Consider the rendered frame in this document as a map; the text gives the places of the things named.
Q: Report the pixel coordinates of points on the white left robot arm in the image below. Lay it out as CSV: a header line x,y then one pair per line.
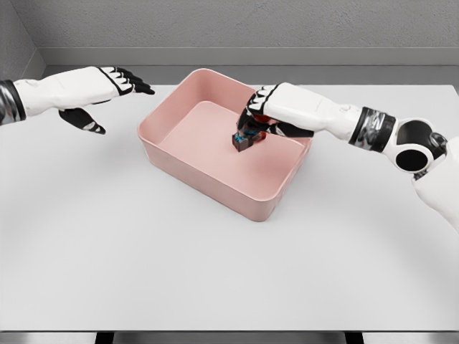
x,y
28,96

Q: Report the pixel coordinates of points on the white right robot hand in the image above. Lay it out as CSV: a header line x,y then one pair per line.
x,y
287,102

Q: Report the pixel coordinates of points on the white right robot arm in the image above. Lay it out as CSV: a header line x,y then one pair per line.
x,y
391,139

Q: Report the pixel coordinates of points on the dark industrial switch red button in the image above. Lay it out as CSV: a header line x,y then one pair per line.
x,y
247,138

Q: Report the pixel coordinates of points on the pink rectangular basket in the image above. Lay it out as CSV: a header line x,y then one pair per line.
x,y
224,150

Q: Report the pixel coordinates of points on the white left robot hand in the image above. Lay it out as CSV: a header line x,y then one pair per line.
x,y
91,86

